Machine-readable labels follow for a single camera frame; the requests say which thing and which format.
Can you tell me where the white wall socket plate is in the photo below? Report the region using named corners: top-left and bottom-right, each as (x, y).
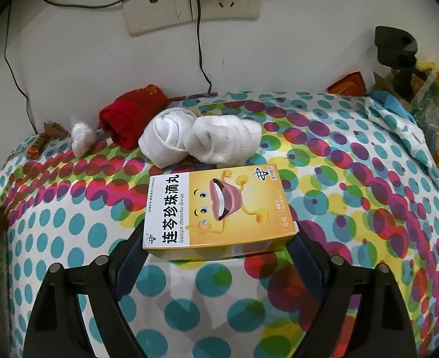
top-left (122, 0), bottom-right (260, 37)

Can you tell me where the thin black wall cable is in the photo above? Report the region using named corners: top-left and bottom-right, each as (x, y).
top-left (3, 3), bottom-right (40, 135)

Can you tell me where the red candy wrapper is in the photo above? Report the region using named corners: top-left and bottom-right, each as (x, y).
top-left (26, 132), bottom-right (52, 160)

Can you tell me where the white sock pair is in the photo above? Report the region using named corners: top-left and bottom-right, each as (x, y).
top-left (139, 107), bottom-right (197, 169)

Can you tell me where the colourful polka dot bedsheet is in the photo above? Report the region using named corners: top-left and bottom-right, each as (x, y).
top-left (0, 92), bottom-right (439, 357)

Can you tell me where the yellow cartoon medicine box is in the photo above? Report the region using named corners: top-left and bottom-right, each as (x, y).
top-left (142, 164), bottom-right (298, 260)

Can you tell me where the red envelope packet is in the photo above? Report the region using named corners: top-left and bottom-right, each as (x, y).
top-left (326, 71), bottom-right (367, 97)

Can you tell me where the small white sock ball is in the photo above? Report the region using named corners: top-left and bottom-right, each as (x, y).
top-left (70, 119), bottom-right (96, 159)

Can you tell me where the red rolled sock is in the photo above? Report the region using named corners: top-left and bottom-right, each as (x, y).
top-left (99, 84), bottom-right (169, 149)

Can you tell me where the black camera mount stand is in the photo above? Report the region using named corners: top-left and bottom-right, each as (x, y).
top-left (374, 26), bottom-right (420, 102)

